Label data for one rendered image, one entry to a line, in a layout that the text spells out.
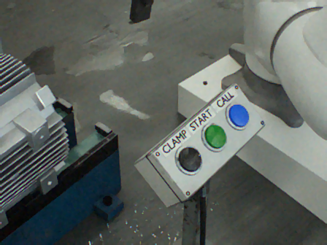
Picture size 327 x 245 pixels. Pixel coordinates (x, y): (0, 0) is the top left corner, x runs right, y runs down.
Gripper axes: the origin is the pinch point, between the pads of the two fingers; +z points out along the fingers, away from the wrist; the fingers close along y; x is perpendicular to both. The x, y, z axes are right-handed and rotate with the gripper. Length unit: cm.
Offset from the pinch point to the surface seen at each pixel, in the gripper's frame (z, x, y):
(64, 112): 18.4, 12.9, 0.9
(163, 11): 30, -32, 28
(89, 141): 17.6, 13.5, -7.4
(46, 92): 0.9, 22.8, -9.7
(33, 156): 7.0, 27.3, -13.6
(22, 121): 2.3, 27.5, -11.4
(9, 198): 10.9, 32.4, -15.4
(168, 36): 29.7, -25.7, 19.0
